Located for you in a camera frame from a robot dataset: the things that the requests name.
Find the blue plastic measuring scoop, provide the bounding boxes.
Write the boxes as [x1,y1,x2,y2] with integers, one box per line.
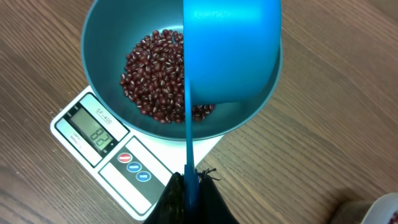
[183,0,282,221]

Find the white digital kitchen scale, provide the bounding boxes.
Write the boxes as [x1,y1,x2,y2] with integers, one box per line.
[50,85,223,222]

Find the red adzuki beans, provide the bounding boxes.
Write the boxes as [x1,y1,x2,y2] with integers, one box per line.
[119,29,216,124]

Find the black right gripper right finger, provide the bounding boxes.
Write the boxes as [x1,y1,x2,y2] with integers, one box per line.
[199,168,239,224]

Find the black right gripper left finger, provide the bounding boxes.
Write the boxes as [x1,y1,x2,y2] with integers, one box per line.
[144,172,185,224]

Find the clear plastic container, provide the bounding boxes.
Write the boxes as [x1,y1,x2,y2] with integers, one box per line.
[361,193,398,224]

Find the blue metal bowl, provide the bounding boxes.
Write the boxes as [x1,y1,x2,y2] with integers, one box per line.
[81,0,283,141]

